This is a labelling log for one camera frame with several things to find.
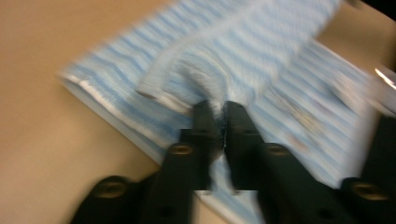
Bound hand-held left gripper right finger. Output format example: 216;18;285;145
223;101;356;224

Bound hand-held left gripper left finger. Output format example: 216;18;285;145
139;99;224;224

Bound blue white striped towel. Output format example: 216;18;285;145
57;0;396;224

